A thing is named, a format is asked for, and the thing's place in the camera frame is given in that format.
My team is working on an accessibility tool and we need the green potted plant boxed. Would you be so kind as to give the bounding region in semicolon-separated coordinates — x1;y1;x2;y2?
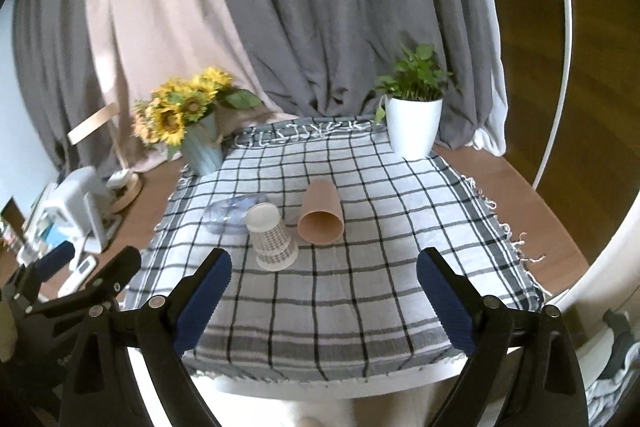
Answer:
372;43;456;125

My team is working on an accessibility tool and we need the wooden desk lamp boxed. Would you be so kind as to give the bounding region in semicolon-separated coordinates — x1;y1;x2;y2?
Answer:
67;102;144;214

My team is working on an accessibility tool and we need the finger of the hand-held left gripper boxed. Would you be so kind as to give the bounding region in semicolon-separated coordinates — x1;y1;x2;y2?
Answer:
27;246;143;323
11;241;77;304

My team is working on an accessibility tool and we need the sunflower bouquet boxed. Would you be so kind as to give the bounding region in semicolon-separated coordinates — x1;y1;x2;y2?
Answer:
131;67;264;160

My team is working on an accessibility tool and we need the white tabletop device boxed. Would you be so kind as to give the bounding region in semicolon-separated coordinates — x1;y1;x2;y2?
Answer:
42;166;124;254

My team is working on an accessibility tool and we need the white patterned paper cup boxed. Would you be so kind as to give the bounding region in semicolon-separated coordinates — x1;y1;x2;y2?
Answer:
244;202;300;271

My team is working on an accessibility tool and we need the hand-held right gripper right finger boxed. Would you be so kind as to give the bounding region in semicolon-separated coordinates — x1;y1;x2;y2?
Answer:
416;247;591;427

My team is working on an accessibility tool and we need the pink curtain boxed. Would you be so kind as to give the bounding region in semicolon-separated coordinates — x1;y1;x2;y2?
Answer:
85;0;283;174

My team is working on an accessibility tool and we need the blue ribbed vase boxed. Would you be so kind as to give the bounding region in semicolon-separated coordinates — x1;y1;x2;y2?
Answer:
180;112;225;176

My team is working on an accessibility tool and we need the white hoop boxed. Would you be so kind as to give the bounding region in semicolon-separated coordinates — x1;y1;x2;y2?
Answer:
532;0;574;190

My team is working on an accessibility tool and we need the white remote control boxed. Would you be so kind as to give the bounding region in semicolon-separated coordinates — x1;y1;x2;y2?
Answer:
57;255;97;298

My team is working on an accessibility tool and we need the white sheer curtain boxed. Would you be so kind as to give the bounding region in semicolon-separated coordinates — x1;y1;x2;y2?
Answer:
469;0;509;156

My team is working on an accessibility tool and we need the brown cup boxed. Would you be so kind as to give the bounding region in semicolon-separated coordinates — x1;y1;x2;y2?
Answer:
297;178;346;245

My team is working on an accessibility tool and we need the white plant pot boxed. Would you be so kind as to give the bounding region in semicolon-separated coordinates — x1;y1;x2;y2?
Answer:
385;96;444;159

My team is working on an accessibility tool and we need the grey curtain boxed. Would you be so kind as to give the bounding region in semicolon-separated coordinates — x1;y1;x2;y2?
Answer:
197;0;493;151
12;0;127;174

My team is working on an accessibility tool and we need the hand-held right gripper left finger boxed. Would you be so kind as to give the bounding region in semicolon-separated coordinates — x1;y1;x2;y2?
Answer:
59;248;234;427

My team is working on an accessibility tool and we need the checked tablecloth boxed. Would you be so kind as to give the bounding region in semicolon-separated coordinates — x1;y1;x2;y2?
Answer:
122;116;546;383

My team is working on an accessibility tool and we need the clear plastic cup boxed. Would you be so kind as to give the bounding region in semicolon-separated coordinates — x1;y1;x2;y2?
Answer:
204;194;271;236

